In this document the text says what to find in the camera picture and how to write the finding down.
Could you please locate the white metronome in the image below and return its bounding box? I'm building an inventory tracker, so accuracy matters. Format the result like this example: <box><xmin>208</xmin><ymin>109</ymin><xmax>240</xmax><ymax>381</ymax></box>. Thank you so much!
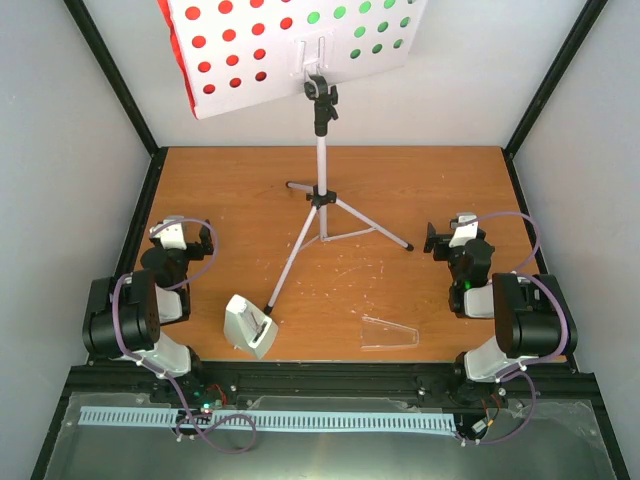
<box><xmin>223</xmin><ymin>294</ymin><xmax>279</xmax><ymax>360</ymax></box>

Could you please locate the clear plastic metronome cover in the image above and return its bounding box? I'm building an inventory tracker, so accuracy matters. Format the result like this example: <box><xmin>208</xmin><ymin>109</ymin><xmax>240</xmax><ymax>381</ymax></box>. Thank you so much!
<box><xmin>360</xmin><ymin>316</ymin><xmax>420</xmax><ymax>351</ymax></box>

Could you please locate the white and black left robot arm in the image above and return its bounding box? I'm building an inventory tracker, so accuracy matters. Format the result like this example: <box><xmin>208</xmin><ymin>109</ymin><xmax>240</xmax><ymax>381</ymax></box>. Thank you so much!
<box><xmin>82</xmin><ymin>216</ymin><xmax>218</xmax><ymax>403</ymax></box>

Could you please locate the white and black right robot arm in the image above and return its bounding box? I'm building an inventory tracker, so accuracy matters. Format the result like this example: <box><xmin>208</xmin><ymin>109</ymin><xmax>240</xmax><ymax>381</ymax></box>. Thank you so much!
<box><xmin>424</xmin><ymin>215</ymin><xmax>578</xmax><ymax>403</ymax></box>

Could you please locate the white tripod music stand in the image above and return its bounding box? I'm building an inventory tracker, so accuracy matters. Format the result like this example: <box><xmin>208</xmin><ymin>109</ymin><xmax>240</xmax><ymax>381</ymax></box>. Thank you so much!
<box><xmin>263</xmin><ymin>74</ymin><xmax>414</xmax><ymax>315</ymax></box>

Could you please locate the white perforated stand desk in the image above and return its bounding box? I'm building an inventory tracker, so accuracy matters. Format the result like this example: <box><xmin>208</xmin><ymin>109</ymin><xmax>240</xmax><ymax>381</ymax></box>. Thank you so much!
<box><xmin>169</xmin><ymin>0</ymin><xmax>427</xmax><ymax>120</ymax></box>

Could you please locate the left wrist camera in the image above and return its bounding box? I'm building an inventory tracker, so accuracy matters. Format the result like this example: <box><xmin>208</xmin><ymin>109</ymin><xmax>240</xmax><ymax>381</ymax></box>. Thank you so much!
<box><xmin>149</xmin><ymin>215</ymin><xmax>211</xmax><ymax>251</ymax></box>

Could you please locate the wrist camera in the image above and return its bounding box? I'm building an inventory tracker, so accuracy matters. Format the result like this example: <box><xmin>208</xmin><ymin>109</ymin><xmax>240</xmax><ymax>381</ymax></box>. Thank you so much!
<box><xmin>448</xmin><ymin>212</ymin><xmax>479</xmax><ymax>248</ymax></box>
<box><xmin>149</xmin><ymin>215</ymin><xmax>211</xmax><ymax>251</ymax></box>

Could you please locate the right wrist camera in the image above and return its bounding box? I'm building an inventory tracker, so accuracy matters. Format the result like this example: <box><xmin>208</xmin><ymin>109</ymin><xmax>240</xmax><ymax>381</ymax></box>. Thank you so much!
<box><xmin>448</xmin><ymin>212</ymin><xmax>479</xmax><ymax>248</ymax></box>

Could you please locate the light blue slotted cable duct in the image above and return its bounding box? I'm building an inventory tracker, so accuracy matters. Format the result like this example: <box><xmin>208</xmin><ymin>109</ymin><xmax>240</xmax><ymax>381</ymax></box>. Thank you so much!
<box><xmin>77</xmin><ymin>406</ymin><xmax>456</xmax><ymax>436</ymax></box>

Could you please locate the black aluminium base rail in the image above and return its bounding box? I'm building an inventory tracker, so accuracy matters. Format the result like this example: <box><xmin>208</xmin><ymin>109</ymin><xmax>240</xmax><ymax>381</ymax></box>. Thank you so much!
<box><xmin>63</xmin><ymin>360</ymin><xmax>601</xmax><ymax>410</ymax></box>

